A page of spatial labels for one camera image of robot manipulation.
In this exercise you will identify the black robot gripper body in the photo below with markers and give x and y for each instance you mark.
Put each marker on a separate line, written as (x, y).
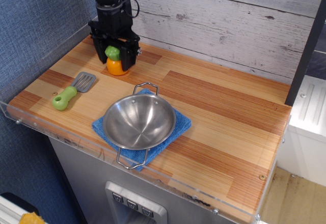
(115, 21)

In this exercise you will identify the green handled grey spatula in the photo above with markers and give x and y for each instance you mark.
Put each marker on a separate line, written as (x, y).
(82, 83)

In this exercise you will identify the black vertical frame post right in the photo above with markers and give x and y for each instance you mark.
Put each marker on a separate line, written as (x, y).
(307, 54)

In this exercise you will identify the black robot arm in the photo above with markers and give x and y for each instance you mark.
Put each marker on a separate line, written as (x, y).
(114, 28)

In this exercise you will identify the grey cabinet with dispenser panel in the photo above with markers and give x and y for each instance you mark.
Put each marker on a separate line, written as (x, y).
(107, 193)

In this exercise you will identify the yellow object bottom left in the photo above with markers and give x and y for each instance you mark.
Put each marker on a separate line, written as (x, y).
(31, 218)

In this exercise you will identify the orange toy carrot green top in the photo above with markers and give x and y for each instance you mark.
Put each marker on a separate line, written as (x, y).
(113, 62)

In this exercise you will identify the white ribbed appliance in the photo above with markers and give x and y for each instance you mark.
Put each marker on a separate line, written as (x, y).
(302, 150)

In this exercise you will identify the clear acrylic table guard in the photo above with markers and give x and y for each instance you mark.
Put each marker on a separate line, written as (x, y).
(224, 161)

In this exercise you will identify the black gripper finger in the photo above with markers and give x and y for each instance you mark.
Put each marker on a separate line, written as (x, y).
(100, 45)
(128, 56)

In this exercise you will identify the blue folded cloth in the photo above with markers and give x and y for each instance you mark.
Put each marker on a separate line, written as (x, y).
(183, 123)

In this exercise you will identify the stainless steel bowl with handles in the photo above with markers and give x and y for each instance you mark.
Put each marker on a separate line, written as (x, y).
(140, 121)

